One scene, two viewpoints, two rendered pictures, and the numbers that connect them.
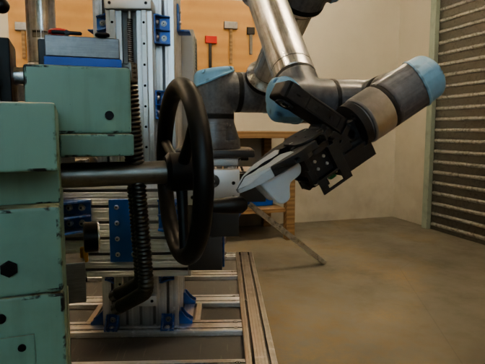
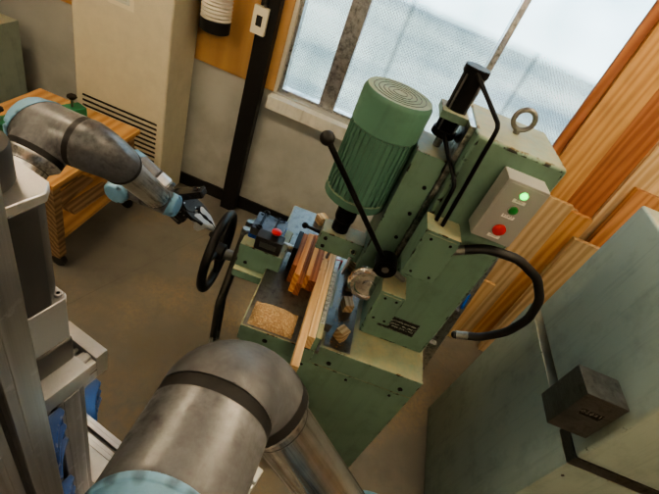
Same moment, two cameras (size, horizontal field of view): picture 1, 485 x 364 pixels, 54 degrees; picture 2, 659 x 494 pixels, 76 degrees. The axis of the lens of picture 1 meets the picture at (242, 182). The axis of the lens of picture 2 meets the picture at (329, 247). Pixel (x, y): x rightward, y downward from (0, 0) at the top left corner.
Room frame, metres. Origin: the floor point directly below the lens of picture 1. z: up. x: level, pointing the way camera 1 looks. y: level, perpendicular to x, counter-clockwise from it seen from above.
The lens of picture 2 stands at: (1.62, 0.68, 1.81)
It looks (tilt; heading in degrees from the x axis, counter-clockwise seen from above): 38 degrees down; 195
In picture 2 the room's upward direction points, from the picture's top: 24 degrees clockwise
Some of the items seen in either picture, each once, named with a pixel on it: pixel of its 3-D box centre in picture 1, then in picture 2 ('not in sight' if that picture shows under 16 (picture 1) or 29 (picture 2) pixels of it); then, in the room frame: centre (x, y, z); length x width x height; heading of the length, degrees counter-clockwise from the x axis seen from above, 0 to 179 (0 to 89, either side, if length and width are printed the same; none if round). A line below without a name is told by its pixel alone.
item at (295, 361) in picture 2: not in sight; (315, 293); (0.75, 0.46, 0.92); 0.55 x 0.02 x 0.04; 20
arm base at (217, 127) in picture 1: (213, 131); not in sight; (1.39, 0.08, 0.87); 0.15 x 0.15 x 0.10
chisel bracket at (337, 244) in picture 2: not in sight; (340, 242); (0.62, 0.43, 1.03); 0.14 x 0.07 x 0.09; 110
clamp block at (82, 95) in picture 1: (78, 102); (265, 247); (0.71, 0.24, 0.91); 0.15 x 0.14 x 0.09; 20
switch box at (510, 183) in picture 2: not in sight; (506, 208); (0.65, 0.76, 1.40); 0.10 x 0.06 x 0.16; 110
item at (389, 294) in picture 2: not in sight; (385, 298); (0.71, 0.64, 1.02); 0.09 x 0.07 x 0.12; 20
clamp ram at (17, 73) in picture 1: (31, 76); (285, 246); (0.69, 0.30, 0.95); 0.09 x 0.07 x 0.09; 20
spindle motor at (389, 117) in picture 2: not in sight; (375, 149); (0.63, 0.42, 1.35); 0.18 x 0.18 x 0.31
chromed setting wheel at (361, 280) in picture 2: not in sight; (369, 283); (0.70, 0.58, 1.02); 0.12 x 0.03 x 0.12; 110
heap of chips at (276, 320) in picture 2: not in sight; (275, 316); (0.91, 0.43, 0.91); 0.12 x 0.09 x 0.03; 110
